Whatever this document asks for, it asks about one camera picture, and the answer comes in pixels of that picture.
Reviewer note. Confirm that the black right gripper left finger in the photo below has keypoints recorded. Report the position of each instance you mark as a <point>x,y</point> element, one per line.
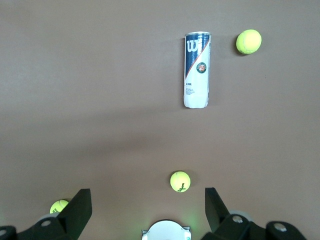
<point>75,215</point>

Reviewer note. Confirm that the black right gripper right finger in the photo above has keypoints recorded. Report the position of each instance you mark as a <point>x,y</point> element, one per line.
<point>220,215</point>

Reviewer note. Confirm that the blue white Wilson tennis can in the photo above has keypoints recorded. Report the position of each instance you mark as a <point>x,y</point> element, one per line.
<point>197,75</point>

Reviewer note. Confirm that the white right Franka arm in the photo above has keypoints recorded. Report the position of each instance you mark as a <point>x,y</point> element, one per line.
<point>166,231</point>

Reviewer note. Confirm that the yellow tennis ball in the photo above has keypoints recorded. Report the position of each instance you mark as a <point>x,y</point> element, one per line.
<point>58,206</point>
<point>248,41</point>
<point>180,181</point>

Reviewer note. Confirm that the brown table mat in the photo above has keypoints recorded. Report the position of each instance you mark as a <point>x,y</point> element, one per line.
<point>100,100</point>

